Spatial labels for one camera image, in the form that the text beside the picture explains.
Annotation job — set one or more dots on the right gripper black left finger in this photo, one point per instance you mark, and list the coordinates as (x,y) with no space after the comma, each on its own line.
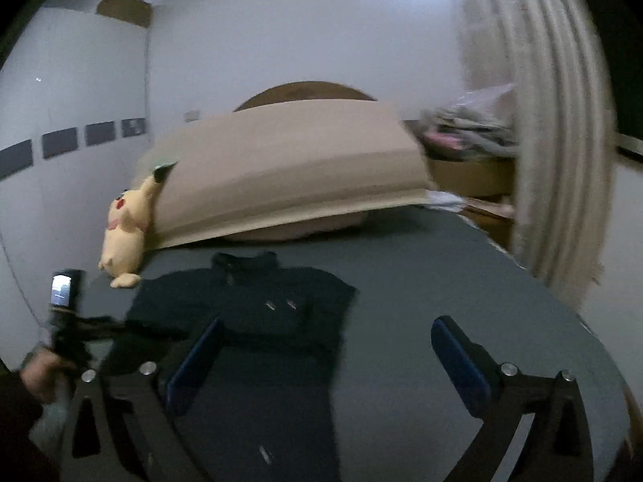
(135,378)

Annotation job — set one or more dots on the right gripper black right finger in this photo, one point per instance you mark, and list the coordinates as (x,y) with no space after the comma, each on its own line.
(559,444)

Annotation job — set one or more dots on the dark navy puffer jacket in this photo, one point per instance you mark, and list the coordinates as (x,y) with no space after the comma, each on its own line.
(247,350)

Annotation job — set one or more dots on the pile of clothes and bags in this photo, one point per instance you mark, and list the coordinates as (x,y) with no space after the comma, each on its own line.
(479,125)

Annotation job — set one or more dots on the person's left hand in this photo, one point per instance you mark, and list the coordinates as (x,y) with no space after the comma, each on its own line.
(40,375)

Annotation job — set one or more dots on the yellow Pikachu plush toy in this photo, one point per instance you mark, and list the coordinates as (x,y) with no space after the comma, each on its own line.
(130,216)

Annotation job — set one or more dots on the green patterned cloth piece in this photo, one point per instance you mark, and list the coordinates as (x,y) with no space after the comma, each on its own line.
(163,165)

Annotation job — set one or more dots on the grey bed sheet mattress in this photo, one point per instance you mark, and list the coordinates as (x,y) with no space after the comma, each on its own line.
(408,349)

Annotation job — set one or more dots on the beige pillow under mat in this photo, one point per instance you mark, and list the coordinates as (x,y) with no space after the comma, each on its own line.
(302,229)

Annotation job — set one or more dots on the wooden bedside cabinet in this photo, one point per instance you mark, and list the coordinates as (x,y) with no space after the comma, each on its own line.
(486,187)

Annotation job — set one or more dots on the brown wooden headboard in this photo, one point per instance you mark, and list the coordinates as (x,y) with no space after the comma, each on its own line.
(301,91)

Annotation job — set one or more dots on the beige pleated curtain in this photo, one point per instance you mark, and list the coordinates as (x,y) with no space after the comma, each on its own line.
(564,120)

